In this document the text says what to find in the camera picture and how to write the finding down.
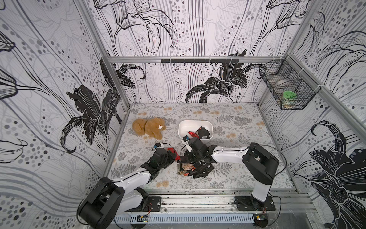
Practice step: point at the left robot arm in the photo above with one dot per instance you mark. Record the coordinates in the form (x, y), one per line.
(112, 196)

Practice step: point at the colourful picture tea bag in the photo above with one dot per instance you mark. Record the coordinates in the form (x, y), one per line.
(185, 169)

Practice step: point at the green lid in basket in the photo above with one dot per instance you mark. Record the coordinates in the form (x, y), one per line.
(289, 95)

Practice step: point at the white plastic storage box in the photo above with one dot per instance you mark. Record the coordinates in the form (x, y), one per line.
(192, 125)

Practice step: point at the black tea bag pile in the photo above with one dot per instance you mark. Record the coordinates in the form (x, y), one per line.
(201, 169)

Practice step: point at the black wire basket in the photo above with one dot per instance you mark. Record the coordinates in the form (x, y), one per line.
(280, 76)

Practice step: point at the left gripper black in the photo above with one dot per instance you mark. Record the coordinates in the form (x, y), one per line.
(170, 156)

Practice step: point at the black bar on rail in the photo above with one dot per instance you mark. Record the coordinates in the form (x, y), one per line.
(196, 60)

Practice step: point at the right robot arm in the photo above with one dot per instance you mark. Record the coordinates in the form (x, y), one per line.
(260, 163)

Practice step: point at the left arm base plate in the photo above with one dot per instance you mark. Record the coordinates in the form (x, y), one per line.
(148, 204)

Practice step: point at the white perforated cable duct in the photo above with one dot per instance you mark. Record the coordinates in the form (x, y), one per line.
(184, 218)

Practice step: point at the brown plush dog toy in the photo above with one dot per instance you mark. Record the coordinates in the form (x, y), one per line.
(152, 127)

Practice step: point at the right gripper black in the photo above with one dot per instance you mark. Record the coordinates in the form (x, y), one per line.
(191, 160)

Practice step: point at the red foil tea bag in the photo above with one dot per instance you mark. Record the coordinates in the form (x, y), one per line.
(193, 134)

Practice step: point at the black tea bag sachet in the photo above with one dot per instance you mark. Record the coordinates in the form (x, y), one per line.
(203, 133)

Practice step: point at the aluminium corner frame post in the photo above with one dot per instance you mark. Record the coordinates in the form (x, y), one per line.
(82, 6)

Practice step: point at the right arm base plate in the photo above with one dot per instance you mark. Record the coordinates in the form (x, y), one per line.
(249, 203)

